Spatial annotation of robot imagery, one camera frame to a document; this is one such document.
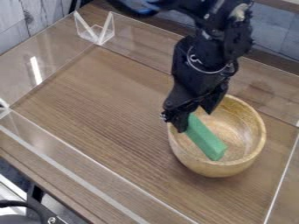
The green rectangular stick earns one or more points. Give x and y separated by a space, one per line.
205 139

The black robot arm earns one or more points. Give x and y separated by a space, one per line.
206 56

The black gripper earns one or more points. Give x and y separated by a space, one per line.
198 87

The clear acrylic tray wall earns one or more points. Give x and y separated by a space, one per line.
100 195

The black table frame bracket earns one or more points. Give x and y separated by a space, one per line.
47 216

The clear acrylic corner bracket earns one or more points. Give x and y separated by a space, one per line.
96 34

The round wooden bowl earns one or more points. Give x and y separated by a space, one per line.
239 127

